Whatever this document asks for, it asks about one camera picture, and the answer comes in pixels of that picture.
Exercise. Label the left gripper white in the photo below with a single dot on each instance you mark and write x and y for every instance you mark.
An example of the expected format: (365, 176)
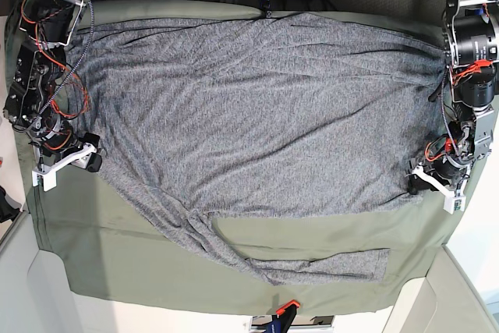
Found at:
(445, 175)

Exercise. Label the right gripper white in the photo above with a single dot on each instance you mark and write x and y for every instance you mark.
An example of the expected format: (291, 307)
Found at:
(85, 154)

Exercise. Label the grey heathered T-shirt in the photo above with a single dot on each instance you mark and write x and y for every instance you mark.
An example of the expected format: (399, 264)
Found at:
(297, 117)

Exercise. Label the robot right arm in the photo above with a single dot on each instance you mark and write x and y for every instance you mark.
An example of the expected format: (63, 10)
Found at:
(46, 93)

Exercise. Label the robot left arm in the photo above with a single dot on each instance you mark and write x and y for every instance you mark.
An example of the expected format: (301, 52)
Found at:
(466, 93)

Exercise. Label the orange black clamp bottom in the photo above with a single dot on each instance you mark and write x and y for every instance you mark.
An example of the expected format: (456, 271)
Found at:
(282, 320)

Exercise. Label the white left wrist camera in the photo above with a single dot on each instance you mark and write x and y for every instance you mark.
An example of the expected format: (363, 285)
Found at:
(453, 203)

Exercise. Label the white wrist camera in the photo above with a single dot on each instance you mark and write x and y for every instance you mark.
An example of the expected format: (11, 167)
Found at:
(48, 180)
(453, 203)

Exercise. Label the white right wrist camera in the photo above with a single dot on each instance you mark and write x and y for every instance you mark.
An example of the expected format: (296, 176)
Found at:
(48, 180)

